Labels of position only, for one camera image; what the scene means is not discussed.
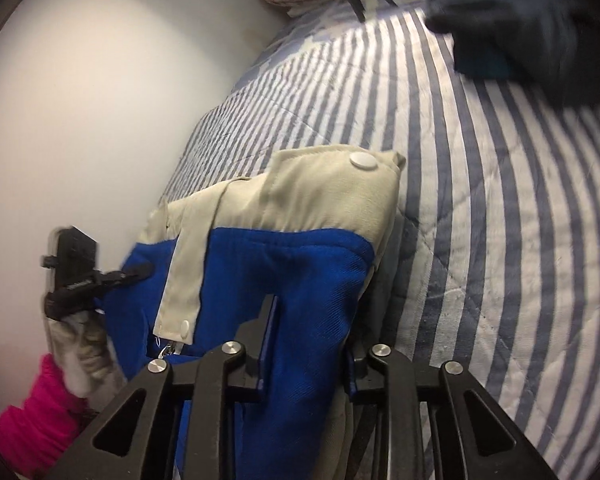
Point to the blue white striped quilt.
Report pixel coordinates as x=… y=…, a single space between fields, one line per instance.
x=480 y=210

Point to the dark blue clothes pile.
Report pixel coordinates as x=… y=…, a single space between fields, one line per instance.
x=520 y=25

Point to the person's left forearm pink sleeve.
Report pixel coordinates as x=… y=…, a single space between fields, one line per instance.
x=35 y=420

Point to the person's left hand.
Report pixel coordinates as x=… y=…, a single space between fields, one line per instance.
x=85 y=355

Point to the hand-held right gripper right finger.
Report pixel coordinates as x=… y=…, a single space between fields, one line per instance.
x=360 y=365

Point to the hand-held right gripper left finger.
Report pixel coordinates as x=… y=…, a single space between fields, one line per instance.
x=260 y=330

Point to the beige and blue jacket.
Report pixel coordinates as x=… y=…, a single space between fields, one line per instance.
x=280 y=270

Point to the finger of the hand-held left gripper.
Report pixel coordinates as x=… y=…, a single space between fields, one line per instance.
x=127 y=274

